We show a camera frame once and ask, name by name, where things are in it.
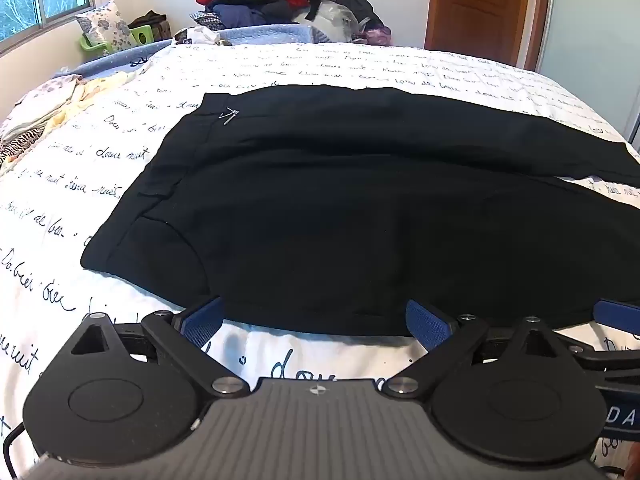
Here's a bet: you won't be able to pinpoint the clear plastic bag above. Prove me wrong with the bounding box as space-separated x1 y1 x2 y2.
295 0 362 43

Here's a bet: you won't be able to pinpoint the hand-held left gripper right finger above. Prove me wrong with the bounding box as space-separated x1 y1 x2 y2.
382 299 593 399

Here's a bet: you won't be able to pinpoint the white script-printed blanket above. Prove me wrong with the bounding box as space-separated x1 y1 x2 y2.
0 40 640 480

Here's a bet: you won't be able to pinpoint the green plastic chair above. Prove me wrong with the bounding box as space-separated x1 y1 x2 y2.
80 24 156 56

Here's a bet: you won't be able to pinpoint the white floral cloth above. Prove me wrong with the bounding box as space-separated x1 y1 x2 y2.
0 77 85 142

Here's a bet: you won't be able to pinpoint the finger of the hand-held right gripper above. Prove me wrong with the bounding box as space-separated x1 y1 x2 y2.
550 299 640 368

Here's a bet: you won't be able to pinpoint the black pants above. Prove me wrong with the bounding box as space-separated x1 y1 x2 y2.
80 84 640 338

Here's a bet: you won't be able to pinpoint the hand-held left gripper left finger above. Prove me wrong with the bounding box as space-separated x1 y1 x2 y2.
65 296 251 399

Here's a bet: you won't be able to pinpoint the wooden door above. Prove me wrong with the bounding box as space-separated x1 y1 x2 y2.
425 0 533 67

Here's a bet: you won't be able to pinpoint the yellow cloth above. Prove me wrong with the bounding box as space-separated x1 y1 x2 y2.
40 70 147 132

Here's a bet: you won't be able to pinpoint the black backpack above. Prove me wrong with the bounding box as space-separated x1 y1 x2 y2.
335 0 387 32

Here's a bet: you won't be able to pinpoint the floral pillow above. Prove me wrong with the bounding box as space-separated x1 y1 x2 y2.
75 0 138 53

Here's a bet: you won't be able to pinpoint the black cable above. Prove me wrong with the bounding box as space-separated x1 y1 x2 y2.
0 422 28 463

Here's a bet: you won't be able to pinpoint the blue bed sheet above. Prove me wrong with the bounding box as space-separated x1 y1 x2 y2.
52 24 331 78

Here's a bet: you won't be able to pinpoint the frosted wardrobe door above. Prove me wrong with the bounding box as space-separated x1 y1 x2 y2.
535 0 640 147

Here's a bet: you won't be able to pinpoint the dark bag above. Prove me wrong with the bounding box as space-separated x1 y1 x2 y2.
127 10 168 32

